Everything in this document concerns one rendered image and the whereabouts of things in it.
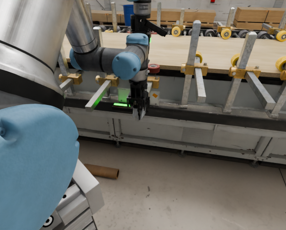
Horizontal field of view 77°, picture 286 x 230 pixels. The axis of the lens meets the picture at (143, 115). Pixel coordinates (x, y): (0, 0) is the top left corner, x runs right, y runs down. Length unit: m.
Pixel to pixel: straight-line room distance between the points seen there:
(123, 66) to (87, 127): 1.34
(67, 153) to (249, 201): 1.59
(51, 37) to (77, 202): 0.31
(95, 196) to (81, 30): 0.39
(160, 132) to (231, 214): 0.79
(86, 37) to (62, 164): 0.41
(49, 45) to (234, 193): 1.61
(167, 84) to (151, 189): 0.83
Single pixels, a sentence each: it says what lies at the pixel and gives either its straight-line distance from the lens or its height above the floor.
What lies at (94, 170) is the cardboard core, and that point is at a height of 0.07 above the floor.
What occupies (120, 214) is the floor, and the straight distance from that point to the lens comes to 1.45.
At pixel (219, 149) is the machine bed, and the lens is 1.69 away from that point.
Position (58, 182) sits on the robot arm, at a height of 1.18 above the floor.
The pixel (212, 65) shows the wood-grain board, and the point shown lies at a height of 0.90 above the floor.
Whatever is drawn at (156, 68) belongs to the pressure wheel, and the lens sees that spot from 1.11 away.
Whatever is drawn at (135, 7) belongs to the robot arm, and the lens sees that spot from 0.86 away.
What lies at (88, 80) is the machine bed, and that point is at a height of 0.72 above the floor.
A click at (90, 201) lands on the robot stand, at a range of 0.42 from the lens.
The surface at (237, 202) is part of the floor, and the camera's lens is 1.64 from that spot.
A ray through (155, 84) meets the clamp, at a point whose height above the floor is 0.85.
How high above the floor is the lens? 1.32
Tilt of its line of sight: 37 degrees down
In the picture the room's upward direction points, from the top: straight up
